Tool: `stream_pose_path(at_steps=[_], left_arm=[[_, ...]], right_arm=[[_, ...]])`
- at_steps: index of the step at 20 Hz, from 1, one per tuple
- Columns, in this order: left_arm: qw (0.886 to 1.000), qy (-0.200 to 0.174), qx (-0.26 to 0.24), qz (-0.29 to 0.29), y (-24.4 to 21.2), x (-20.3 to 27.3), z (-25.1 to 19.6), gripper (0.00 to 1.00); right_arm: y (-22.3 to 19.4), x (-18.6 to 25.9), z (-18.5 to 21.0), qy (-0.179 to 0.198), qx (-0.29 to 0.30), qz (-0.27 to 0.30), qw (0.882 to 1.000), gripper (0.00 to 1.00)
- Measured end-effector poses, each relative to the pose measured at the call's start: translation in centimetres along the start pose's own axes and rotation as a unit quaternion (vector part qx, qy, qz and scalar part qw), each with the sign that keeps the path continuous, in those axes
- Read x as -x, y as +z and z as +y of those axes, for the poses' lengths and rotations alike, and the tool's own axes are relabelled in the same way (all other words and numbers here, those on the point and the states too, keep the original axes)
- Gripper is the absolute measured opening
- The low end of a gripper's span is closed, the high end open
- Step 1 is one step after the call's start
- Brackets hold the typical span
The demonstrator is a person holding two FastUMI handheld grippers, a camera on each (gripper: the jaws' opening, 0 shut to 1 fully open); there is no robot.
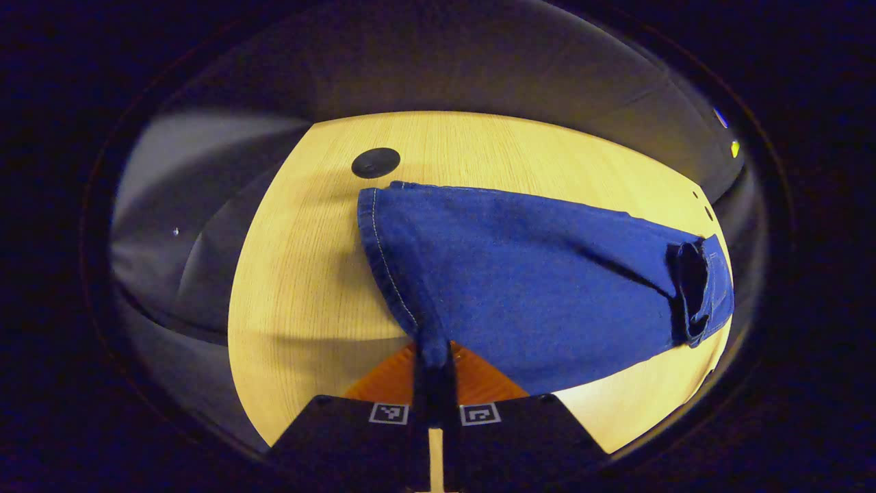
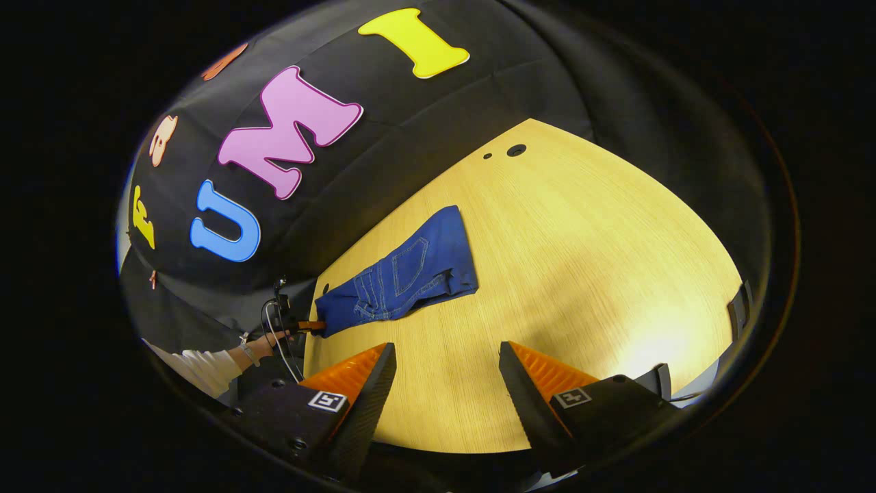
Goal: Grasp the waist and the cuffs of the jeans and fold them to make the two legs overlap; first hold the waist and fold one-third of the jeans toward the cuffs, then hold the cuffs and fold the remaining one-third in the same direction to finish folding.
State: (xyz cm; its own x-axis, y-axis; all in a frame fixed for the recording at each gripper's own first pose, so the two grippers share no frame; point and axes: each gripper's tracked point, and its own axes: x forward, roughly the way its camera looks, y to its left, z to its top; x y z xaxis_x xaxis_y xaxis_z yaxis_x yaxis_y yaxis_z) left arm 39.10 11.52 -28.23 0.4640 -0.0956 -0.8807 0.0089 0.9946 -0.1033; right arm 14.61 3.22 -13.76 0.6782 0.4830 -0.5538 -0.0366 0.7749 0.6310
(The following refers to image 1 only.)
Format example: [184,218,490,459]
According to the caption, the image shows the black round table grommet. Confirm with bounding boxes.
[351,147,402,180]

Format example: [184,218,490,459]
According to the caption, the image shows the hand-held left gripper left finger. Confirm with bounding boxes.
[267,342,429,491]

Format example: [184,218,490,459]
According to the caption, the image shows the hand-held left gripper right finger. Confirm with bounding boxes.
[445,342,611,492]

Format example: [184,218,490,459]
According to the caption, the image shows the blue denim jeans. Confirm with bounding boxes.
[356,180,735,429]

